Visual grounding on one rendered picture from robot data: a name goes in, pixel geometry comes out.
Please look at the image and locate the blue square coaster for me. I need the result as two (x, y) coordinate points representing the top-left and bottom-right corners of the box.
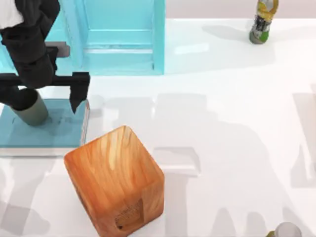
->
(0, 98), (90, 149)

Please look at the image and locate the grey-brown cup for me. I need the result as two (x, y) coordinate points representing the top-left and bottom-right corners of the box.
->
(10, 88), (49, 127)

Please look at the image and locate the green and yellow bottle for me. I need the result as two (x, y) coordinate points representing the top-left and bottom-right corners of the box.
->
(248, 0), (279, 45)

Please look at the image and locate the light blue rack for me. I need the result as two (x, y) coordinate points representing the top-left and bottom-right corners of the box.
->
(0, 0), (165, 76)

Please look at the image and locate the pale grey rounded box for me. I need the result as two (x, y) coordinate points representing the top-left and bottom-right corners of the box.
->
(43, 41), (71, 59)

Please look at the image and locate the wooden block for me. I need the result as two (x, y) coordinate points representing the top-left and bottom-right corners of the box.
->
(63, 125), (165, 237)

